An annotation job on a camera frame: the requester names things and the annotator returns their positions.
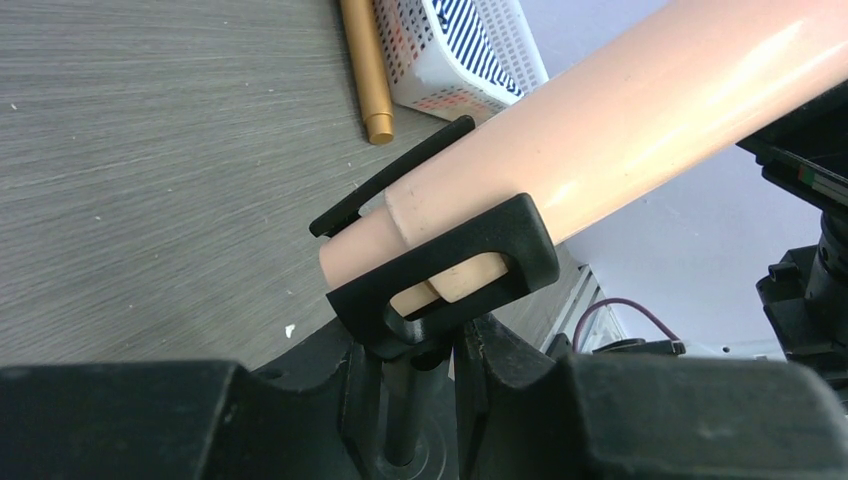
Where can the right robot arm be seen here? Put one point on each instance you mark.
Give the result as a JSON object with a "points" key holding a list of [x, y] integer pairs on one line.
{"points": [[804, 295]]}

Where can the blue striped cloth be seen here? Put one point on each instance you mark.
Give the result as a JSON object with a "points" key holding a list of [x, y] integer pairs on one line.
{"points": [[468, 41]]}

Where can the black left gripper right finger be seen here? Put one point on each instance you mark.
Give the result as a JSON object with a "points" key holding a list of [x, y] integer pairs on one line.
{"points": [[524, 415]]}

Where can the pink microphone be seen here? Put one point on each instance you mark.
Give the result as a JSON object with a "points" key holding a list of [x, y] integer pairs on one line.
{"points": [[689, 80]]}

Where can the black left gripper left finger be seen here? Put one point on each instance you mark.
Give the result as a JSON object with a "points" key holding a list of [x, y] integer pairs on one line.
{"points": [[309, 414]]}

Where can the black shock mount stand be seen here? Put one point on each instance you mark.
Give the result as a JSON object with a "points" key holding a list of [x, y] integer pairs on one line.
{"points": [[418, 399]]}

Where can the aluminium frame rail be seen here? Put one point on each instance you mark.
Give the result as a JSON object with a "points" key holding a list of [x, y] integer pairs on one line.
{"points": [[602, 326]]}

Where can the gold microphone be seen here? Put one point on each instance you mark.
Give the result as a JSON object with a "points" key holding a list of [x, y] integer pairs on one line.
{"points": [[370, 77]]}

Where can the white plastic basket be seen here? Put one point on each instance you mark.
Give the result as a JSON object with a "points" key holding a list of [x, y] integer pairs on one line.
{"points": [[425, 76]]}

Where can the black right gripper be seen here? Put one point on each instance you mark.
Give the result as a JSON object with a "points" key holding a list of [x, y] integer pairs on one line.
{"points": [[805, 151]]}

